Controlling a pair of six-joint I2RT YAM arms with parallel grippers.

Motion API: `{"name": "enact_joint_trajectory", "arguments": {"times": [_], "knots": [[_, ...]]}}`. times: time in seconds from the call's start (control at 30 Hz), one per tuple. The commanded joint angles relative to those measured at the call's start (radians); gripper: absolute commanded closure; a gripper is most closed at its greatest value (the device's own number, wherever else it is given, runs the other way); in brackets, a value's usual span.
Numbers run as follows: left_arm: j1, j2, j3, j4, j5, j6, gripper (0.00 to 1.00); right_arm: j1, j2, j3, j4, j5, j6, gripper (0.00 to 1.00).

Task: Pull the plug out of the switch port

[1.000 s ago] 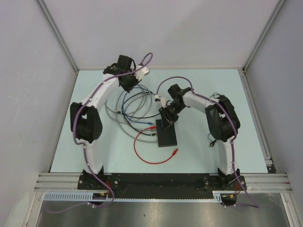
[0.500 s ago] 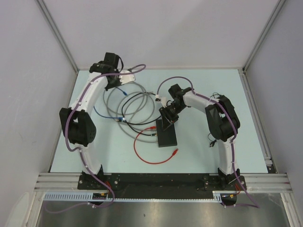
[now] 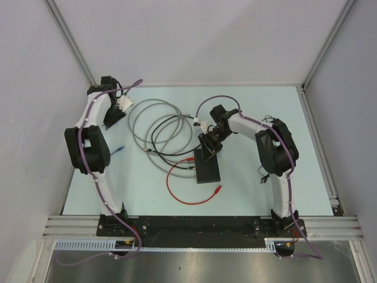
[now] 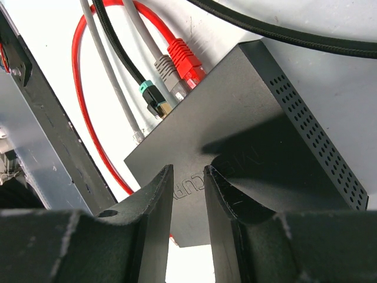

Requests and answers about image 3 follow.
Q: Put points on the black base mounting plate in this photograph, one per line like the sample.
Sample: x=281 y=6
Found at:
x=216 y=232

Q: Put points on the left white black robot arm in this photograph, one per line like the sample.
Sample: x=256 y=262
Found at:
x=88 y=149

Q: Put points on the aluminium front frame rail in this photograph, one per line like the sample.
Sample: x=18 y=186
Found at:
x=327 y=228

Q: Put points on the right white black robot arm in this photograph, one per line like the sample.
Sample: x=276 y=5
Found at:
x=277 y=154

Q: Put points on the white slotted cable duct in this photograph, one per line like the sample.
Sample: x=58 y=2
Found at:
x=114 y=246

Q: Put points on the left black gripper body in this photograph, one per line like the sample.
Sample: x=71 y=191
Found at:
x=113 y=114

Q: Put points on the black network switch box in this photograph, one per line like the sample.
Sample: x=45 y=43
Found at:
x=206 y=172

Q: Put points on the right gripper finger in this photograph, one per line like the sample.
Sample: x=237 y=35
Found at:
x=212 y=157
x=204 y=150

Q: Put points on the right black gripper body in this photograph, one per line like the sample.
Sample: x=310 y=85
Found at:
x=214 y=140

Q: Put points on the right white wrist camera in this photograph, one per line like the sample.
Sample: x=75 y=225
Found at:
x=202 y=124

